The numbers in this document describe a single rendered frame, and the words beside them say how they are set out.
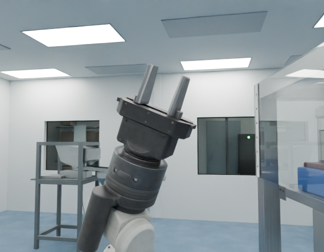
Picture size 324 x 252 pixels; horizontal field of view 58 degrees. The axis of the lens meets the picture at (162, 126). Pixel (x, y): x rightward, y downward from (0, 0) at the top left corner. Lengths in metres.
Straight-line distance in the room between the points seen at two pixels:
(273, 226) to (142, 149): 0.79
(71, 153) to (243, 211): 3.34
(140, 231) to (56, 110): 6.35
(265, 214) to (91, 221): 0.77
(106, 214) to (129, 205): 0.04
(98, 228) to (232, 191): 5.41
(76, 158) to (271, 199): 3.49
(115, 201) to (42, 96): 6.58
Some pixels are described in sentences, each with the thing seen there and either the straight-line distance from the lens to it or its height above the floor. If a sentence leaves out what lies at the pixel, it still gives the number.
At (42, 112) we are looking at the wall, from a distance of 6.94.
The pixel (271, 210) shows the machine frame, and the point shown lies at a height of 1.24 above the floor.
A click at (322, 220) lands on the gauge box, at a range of 0.90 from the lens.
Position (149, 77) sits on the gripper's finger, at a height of 1.57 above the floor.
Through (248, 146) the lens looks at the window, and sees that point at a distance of 5.87.
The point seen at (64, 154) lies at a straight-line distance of 4.40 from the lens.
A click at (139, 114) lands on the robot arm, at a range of 0.43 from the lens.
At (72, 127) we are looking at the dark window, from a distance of 6.66.
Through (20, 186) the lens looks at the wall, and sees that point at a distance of 7.26.
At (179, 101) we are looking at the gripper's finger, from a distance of 0.42.
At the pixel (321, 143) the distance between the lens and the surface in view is 0.74.
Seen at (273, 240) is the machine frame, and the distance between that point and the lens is 1.16.
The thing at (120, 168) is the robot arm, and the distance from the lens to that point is 0.43.
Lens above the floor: 1.48
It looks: 3 degrees up
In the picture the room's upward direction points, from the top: straight up
